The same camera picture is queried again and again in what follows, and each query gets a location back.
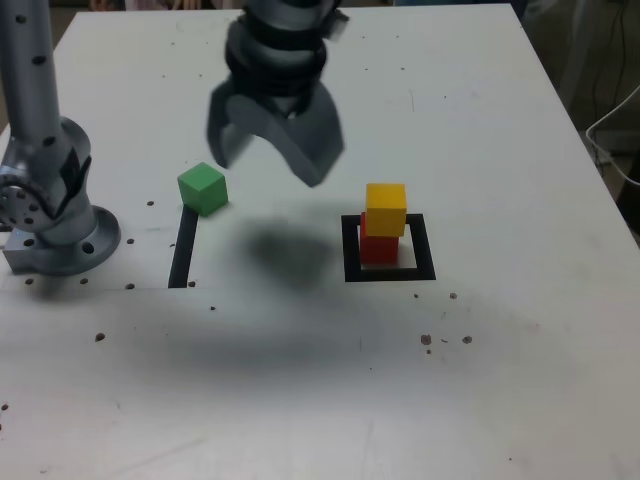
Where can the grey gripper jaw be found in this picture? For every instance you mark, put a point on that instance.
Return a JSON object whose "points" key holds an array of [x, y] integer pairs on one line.
{"points": [[310, 150], [219, 135]]}

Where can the green cube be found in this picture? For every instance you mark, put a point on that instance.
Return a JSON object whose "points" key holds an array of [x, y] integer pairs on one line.
{"points": [[202, 190]]}

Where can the yellow cube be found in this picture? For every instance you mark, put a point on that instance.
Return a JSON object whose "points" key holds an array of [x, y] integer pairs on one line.
{"points": [[385, 210]]}

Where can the red cube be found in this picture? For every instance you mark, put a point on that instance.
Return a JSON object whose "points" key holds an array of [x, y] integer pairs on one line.
{"points": [[380, 250]]}

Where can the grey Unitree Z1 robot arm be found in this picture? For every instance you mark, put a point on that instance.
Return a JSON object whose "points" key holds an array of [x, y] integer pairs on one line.
{"points": [[30, 75]]}

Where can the black tape square outline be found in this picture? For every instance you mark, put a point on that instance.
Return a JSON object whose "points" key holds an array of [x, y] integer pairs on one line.
{"points": [[350, 250]]}

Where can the black tape strip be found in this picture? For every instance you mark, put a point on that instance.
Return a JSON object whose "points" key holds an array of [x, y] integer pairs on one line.
{"points": [[181, 250]]}

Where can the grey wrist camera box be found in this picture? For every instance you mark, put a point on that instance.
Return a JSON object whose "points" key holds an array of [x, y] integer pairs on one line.
{"points": [[337, 27]]}

